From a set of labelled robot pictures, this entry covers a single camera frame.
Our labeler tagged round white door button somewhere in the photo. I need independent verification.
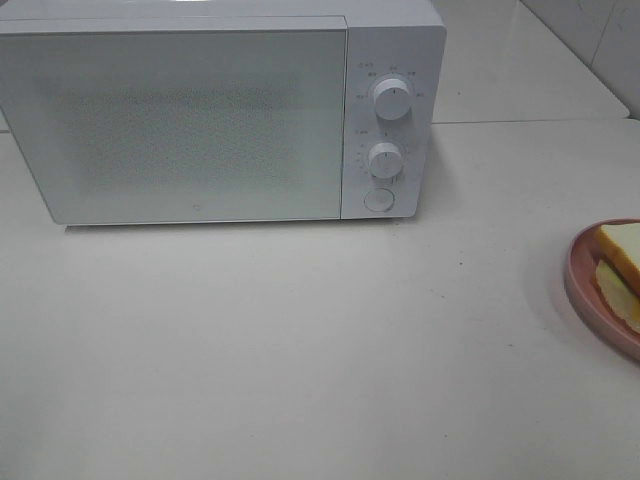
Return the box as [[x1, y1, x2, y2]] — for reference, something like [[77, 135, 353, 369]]
[[363, 188, 395, 213]]

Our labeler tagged toast bread sandwich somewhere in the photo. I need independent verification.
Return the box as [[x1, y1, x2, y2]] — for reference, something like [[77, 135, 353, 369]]
[[594, 223, 639, 334]]

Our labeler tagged lower white round knob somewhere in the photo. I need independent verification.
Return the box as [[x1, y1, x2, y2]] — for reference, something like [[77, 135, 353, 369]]
[[368, 142, 403, 179]]

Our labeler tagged white round knob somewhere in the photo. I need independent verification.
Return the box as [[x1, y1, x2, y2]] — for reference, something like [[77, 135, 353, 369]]
[[371, 75, 412, 121], [368, 142, 403, 179]]

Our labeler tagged pink round plate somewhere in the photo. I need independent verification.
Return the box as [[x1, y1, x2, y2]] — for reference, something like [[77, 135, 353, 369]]
[[564, 219, 639, 363]]

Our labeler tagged upper white round knob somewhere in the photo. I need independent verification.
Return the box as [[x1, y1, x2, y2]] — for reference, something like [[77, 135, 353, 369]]
[[371, 75, 412, 121]]

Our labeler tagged white microwave oven body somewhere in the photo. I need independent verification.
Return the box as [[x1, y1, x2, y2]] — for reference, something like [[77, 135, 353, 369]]
[[1, 1, 447, 220]]

